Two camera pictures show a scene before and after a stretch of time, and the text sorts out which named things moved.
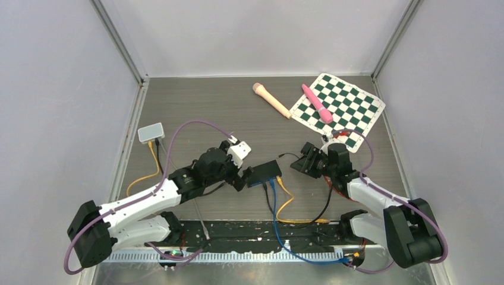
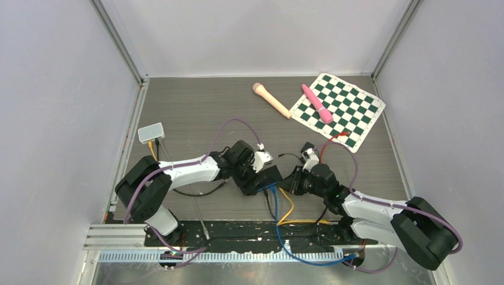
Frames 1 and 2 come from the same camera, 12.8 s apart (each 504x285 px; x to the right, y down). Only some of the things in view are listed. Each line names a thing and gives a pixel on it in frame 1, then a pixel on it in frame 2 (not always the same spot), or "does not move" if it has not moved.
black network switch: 269,170 does not move
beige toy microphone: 261,89 does not move
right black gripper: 306,167 → 292,184
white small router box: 151,132 does not move
